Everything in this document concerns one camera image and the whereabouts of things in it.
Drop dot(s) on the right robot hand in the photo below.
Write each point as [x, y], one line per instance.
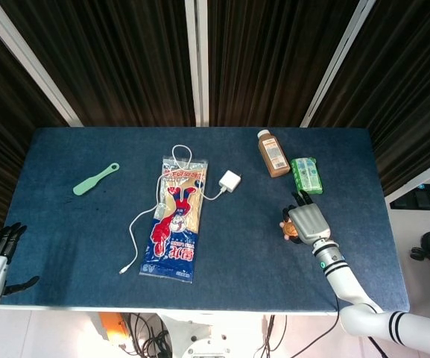
[308, 222]

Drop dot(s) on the small orange turtle toy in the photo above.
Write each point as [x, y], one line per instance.
[288, 229]

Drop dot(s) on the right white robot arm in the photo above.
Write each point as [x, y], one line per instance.
[356, 287]

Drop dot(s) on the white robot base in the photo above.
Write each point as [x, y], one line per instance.
[199, 335]

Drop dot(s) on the green tissue pack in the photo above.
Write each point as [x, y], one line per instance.
[306, 176]

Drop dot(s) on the brown drink bottle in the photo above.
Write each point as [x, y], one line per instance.
[273, 156]

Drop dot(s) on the blue table cloth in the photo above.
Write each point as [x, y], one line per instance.
[199, 220]

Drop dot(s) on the black equipment with buttons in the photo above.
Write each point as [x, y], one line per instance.
[423, 195]

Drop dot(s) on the noodle packet with cartoon print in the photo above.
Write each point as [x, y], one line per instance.
[175, 220]

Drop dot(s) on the green plastic spatula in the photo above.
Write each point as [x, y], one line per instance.
[94, 179]

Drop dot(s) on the orange device under table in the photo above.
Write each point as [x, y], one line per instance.
[112, 324]

